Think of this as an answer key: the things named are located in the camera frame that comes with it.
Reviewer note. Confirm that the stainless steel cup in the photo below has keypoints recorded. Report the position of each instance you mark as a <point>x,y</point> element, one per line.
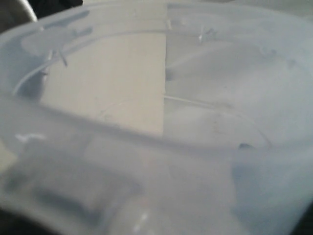
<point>14,13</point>

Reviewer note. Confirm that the clear plastic measuring beaker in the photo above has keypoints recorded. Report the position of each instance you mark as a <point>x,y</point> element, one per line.
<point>158,117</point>

